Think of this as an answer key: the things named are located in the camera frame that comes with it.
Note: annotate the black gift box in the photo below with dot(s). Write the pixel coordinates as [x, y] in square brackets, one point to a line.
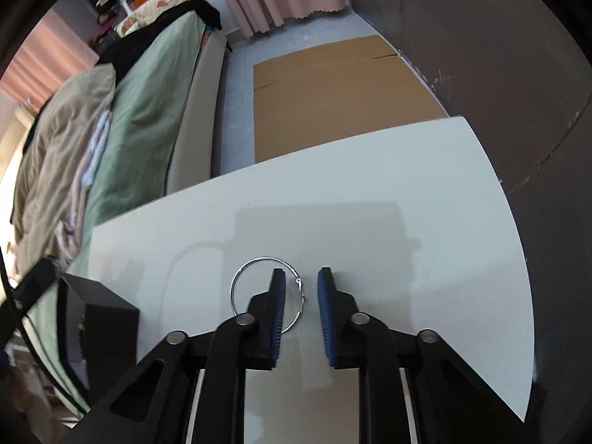
[97, 336]

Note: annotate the pink left curtain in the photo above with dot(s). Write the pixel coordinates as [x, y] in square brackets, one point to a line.
[50, 54]

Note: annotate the white table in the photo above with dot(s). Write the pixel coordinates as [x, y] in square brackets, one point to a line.
[412, 221]

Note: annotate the flat cardboard sheet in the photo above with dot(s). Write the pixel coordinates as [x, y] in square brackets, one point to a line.
[334, 91]

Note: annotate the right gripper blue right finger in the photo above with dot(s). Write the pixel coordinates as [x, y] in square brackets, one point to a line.
[336, 308]

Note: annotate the black clothing on bed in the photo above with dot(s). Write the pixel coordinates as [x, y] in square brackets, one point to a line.
[128, 49]

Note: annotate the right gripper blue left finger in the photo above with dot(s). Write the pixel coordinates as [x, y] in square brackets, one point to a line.
[268, 310]

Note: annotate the beige blanket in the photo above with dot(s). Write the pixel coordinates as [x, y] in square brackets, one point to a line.
[42, 193]

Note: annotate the green bed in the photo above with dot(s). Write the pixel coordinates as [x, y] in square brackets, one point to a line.
[127, 160]

